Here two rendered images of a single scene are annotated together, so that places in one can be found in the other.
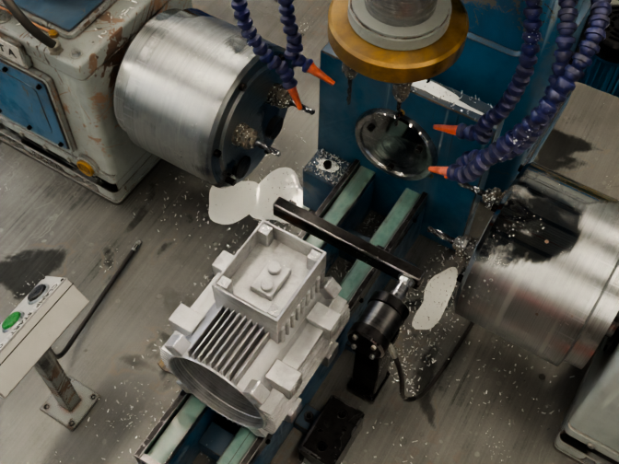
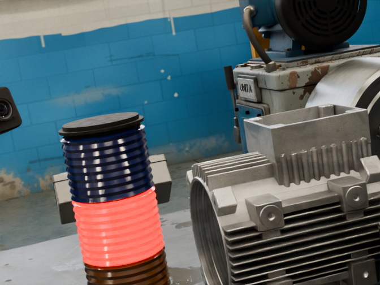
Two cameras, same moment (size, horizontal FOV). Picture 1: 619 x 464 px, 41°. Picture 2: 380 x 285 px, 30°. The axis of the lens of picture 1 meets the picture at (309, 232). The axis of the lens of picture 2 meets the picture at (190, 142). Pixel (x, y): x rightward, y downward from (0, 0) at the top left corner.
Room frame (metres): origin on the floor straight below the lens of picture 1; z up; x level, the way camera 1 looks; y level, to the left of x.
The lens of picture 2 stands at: (-0.14, -0.47, 1.28)
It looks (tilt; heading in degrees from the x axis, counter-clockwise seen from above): 10 degrees down; 47
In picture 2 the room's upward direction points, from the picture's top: 9 degrees counter-clockwise
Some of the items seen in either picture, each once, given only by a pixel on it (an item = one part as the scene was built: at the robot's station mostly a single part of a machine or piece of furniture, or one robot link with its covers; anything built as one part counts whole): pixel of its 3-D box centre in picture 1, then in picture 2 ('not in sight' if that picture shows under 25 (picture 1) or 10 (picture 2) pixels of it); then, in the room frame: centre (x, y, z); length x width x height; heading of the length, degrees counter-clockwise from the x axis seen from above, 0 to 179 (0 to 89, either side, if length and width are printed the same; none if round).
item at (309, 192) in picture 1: (326, 183); not in sight; (0.89, -0.03, 0.86); 0.07 x 0.06 x 0.12; 59
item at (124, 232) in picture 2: not in sight; (118, 222); (0.16, -0.07, 1.14); 0.06 x 0.06 x 0.04
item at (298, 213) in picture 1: (345, 242); not in sight; (0.67, -0.06, 1.01); 0.26 x 0.04 x 0.03; 59
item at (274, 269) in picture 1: (270, 282); (306, 143); (0.54, 0.05, 1.11); 0.12 x 0.11 x 0.07; 149
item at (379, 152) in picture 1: (394, 146); not in sight; (0.85, -0.14, 1.01); 0.15 x 0.02 x 0.15; 59
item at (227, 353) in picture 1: (257, 336); (285, 224); (0.51, 0.07, 1.01); 0.20 x 0.19 x 0.19; 149
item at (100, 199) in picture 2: not in sight; (107, 162); (0.16, -0.07, 1.19); 0.06 x 0.06 x 0.04
